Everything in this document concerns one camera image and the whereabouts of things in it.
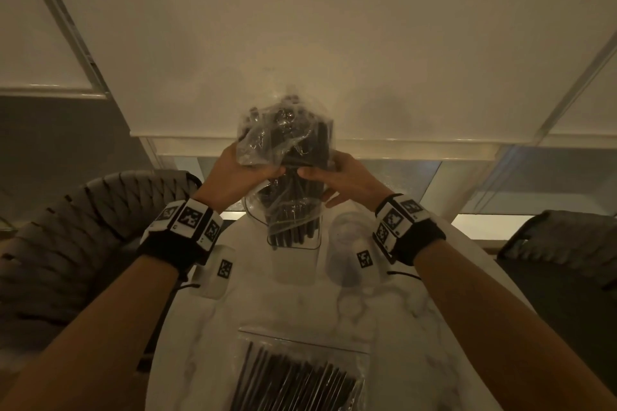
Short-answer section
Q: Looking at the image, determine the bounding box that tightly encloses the person's right hand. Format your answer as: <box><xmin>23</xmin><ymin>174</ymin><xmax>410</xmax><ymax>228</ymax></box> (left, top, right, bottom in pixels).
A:
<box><xmin>298</xmin><ymin>151</ymin><xmax>394</xmax><ymax>209</ymax></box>

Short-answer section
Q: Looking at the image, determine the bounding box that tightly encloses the flat clear zip bag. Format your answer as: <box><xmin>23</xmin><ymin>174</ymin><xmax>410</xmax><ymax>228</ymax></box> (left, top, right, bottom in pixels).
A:
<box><xmin>228</xmin><ymin>325</ymin><xmax>373</xmax><ymax>411</ymax></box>

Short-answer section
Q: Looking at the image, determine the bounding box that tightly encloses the clear plastic bag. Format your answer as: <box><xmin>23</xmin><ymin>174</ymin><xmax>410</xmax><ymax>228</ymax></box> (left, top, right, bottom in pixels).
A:
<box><xmin>235</xmin><ymin>84</ymin><xmax>336</xmax><ymax>251</ymax></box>

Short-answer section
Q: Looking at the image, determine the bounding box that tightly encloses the person's left forearm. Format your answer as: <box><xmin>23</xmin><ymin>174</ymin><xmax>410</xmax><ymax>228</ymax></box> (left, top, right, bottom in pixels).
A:
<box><xmin>0</xmin><ymin>254</ymin><xmax>180</xmax><ymax>411</ymax></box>

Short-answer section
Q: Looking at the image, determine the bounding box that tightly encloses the bundle of black pens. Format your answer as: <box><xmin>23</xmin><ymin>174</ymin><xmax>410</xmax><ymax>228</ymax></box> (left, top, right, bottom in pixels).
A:
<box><xmin>241</xmin><ymin>95</ymin><xmax>334</xmax><ymax>249</ymax></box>

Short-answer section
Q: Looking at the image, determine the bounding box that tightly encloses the wide white roller blind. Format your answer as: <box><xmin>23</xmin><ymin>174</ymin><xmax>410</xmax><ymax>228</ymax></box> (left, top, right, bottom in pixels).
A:
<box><xmin>29</xmin><ymin>0</ymin><xmax>617</xmax><ymax>158</ymax></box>

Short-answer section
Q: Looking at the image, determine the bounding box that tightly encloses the person's left hand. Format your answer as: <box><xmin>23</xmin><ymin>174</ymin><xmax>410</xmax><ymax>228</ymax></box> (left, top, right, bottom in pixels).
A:
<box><xmin>193</xmin><ymin>143</ymin><xmax>287</xmax><ymax>214</ymax></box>

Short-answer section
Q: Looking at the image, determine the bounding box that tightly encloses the row of black pens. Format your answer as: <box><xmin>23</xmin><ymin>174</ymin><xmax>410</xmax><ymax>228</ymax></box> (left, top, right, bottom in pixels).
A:
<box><xmin>230</xmin><ymin>342</ymin><xmax>358</xmax><ymax>411</ymax></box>

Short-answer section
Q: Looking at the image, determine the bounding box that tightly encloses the grey woven chair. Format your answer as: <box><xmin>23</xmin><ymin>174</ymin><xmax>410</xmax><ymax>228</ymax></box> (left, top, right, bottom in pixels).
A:
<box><xmin>0</xmin><ymin>170</ymin><xmax>204</xmax><ymax>378</ymax></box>
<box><xmin>496</xmin><ymin>210</ymin><xmax>617</xmax><ymax>397</ymax></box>

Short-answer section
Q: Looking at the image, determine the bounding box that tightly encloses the person's right forearm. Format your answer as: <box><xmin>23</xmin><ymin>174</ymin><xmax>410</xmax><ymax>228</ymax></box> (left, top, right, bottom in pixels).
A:
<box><xmin>414</xmin><ymin>238</ymin><xmax>617</xmax><ymax>411</ymax></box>

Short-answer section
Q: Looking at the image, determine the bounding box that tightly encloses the black marker wristband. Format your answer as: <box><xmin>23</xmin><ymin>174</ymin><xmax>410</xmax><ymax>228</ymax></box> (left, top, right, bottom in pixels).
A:
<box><xmin>372</xmin><ymin>193</ymin><xmax>447</xmax><ymax>267</ymax></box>
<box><xmin>138</xmin><ymin>198</ymin><xmax>225</xmax><ymax>277</ymax></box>

